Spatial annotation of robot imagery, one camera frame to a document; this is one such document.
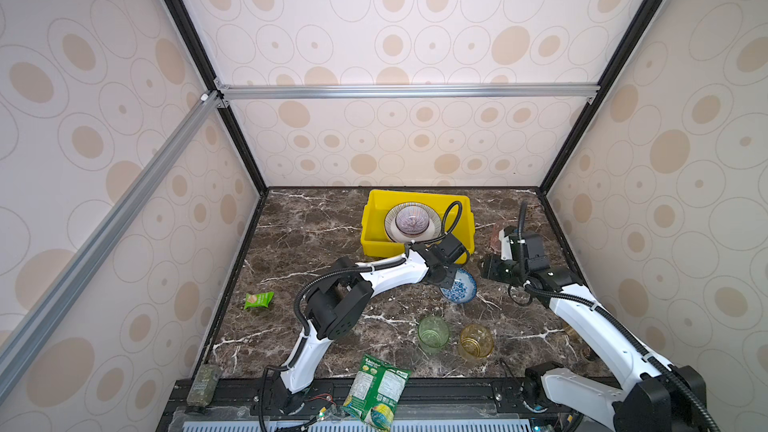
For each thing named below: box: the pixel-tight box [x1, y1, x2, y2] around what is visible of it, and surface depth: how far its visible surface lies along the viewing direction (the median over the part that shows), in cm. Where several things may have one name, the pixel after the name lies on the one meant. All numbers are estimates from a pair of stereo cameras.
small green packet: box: [244, 291, 275, 310], surface depth 91 cm
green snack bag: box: [342, 354, 412, 431], surface depth 74 cm
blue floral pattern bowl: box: [440, 268, 477, 304], surface depth 92 cm
